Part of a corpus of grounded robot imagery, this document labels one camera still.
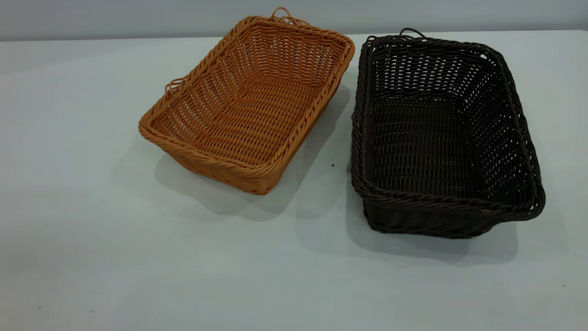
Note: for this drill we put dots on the dark brown woven wicker basket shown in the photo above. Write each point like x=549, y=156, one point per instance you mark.
x=427, y=138

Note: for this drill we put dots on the orange-brown woven wicker basket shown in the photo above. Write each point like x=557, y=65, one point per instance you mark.
x=257, y=115

